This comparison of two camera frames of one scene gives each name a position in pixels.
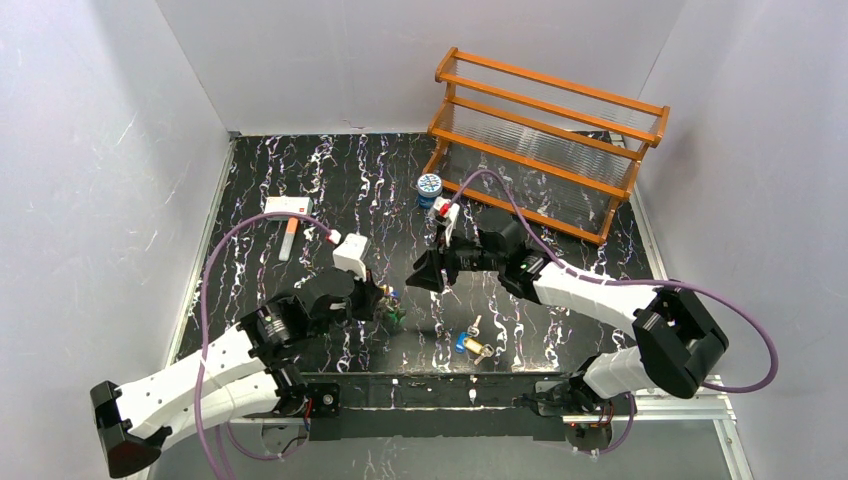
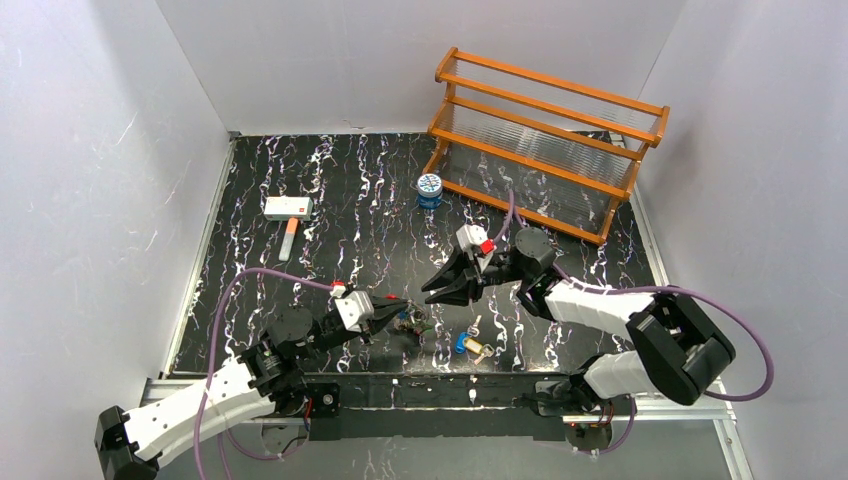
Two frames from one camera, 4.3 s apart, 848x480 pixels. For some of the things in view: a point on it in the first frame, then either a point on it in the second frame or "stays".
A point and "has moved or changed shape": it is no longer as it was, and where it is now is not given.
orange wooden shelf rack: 566,152 stays
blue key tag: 460,346 stays
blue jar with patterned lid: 429,187 stays
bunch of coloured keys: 389,312 has moved or changed shape
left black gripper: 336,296 -> 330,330
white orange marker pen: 288,239 stays
